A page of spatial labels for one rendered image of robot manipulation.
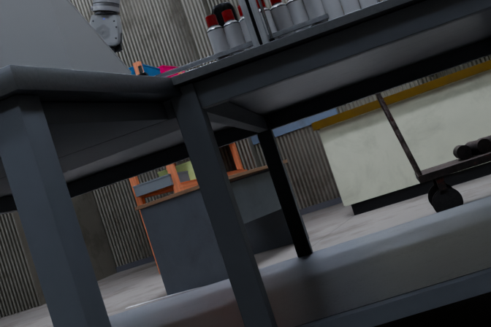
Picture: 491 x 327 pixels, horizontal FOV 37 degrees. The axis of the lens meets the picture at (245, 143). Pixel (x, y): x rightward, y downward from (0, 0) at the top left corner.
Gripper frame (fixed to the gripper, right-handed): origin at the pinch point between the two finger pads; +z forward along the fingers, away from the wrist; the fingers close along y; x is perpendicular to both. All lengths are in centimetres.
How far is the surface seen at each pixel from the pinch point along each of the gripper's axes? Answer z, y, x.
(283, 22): -12, 56, -3
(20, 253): 155, -315, 649
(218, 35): -8.4, 36.2, -3.4
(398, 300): 58, 86, -62
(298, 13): -15, 60, -3
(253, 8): -14, 49, -18
